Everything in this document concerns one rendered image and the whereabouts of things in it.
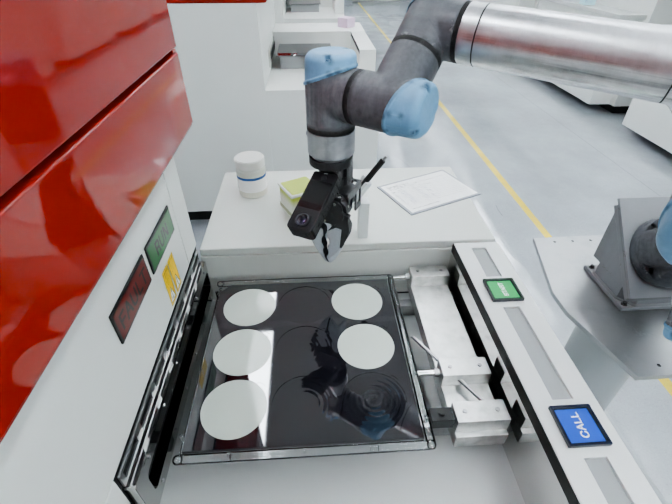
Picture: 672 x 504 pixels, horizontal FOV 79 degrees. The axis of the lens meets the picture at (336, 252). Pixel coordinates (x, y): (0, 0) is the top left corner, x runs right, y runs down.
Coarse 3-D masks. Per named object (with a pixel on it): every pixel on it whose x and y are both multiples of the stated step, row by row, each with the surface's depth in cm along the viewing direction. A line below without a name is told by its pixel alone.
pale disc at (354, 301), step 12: (348, 288) 83; (360, 288) 83; (372, 288) 83; (336, 300) 80; (348, 300) 80; (360, 300) 80; (372, 300) 81; (348, 312) 78; (360, 312) 78; (372, 312) 78
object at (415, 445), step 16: (288, 448) 57; (320, 448) 57; (336, 448) 57; (352, 448) 57; (368, 448) 57; (384, 448) 57; (400, 448) 57; (416, 448) 57; (432, 448) 57; (176, 464) 56; (192, 464) 56
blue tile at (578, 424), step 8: (584, 408) 55; (560, 416) 54; (568, 416) 54; (576, 416) 54; (584, 416) 54; (568, 424) 53; (576, 424) 53; (584, 424) 53; (592, 424) 53; (568, 432) 52; (576, 432) 52; (584, 432) 52; (592, 432) 52; (600, 432) 52; (576, 440) 52; (584, 440) 52; (592, 440) 52; (600, 440) 52
